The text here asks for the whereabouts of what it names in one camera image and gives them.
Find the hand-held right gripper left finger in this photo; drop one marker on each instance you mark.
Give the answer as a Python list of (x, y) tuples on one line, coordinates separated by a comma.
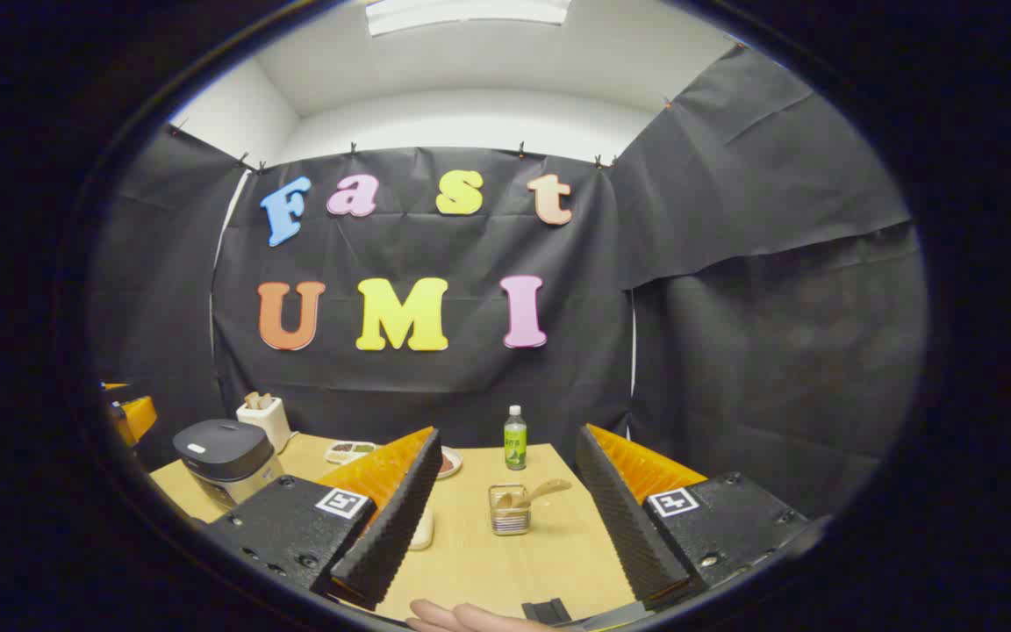
[(391, 527)]

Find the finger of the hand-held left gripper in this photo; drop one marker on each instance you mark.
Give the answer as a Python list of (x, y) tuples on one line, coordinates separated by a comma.
[(139, 417)]

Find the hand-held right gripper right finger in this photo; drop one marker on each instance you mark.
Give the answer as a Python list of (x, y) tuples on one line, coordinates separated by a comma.
[(620, 518)]

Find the clear box of rice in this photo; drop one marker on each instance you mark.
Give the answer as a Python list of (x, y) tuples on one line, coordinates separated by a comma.
[(422, 531)]

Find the wooden spoon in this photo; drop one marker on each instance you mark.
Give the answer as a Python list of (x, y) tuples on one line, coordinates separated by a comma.
[(549, 488)]

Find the black and steel rice cooker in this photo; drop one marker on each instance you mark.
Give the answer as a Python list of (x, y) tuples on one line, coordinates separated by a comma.
[(220, 448)]

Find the white round plate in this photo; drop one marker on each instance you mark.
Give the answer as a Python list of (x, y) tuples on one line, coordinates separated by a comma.
[(450, 465)]

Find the small white divided dish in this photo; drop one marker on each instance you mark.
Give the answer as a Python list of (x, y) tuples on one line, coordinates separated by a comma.
[(349, 451)]

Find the toast slice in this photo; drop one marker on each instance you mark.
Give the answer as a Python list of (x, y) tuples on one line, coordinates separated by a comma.
[(257, 401)]

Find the green tea bottle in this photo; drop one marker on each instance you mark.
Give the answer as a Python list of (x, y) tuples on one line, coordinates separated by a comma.
[(515, 443)]

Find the white toaster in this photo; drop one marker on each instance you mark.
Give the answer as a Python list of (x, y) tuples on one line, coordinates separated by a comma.
[(270, 423)]

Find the black backdrop cloth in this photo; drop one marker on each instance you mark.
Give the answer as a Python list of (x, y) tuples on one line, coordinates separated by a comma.
[(435, 395)]

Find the ceiling light panel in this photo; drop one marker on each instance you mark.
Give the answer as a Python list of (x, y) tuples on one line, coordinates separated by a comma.
[(470, 13)]

